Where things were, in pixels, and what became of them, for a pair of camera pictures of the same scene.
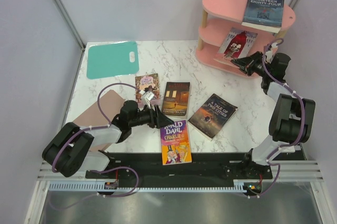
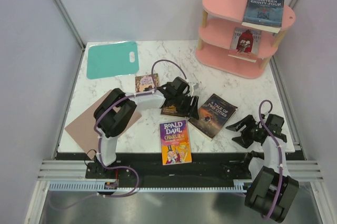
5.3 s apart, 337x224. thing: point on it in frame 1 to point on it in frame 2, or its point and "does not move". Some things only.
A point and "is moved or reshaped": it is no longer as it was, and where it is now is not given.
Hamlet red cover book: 238,43 is moved or reshaped
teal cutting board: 111,60 does not move
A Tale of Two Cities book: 212,116 does not move
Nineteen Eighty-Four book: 264,10 does not move
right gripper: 247,64 to 244,140
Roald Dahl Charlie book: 175,143 does not move
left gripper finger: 160,119 to 193,111
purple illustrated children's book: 149,93 does not move
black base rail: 206,166 does not move
